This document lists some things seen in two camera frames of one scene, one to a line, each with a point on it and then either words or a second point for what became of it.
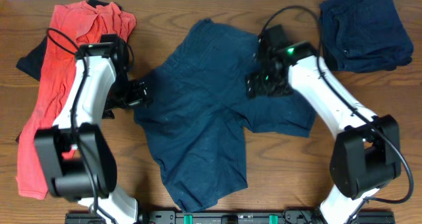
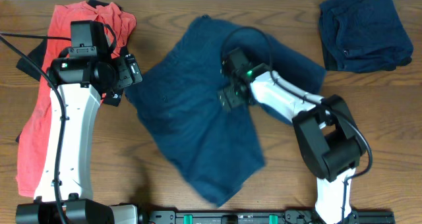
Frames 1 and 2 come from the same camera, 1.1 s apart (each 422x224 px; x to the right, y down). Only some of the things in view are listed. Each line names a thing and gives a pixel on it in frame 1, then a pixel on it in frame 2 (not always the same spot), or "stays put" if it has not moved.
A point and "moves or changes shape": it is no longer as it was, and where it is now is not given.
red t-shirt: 74,25 stays put
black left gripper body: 135,95 → 124,78
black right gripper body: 260,86 → 233,95
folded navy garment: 362,33 stays put
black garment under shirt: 31,62 stays put
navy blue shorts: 194,124 moves or changes shape
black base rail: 237,217 stays put
